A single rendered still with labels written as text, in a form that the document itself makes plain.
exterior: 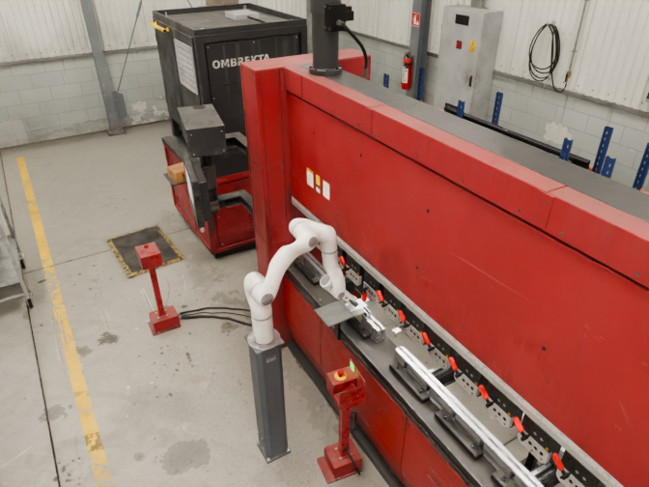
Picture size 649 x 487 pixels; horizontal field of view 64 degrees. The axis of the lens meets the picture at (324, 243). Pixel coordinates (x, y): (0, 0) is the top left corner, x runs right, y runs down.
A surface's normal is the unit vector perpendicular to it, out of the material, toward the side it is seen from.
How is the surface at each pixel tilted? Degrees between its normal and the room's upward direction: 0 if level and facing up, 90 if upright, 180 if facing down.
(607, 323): 90
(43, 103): 90
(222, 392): 0
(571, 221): 90
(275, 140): 90
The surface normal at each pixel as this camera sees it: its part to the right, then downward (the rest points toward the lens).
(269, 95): 0.50, 0.46
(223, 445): 0.00, -0.85
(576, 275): -0.87, 0.26
